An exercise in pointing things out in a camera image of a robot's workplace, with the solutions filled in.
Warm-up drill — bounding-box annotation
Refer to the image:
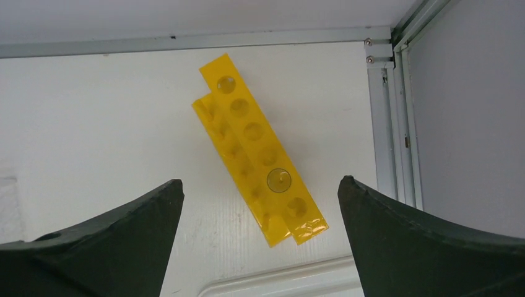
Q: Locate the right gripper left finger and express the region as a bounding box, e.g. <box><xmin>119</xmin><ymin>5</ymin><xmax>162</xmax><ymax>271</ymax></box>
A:
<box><xmin>1</xmin><ymin>179</ymin><xmax>184</xmax><ymax>296</ymax></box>

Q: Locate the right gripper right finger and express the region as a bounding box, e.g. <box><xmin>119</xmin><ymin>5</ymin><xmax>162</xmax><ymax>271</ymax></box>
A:
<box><xmin>337</xmin><ymin>176</ymin><xmax>524</xmax><ymax>296</ymax></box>

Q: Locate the yellow test tube rack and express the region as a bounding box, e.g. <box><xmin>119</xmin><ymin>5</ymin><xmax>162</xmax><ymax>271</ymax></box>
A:
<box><xmin>192</xmin><ymin>54</ymin><xmax>329</xmax><ymax>247</ymax></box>

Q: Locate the white bin lid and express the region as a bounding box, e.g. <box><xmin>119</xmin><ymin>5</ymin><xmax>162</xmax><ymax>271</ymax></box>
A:
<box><xmin>199</xmin><ymin>256</ymin><xmax>365</xmax><ymax>296</ymax></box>

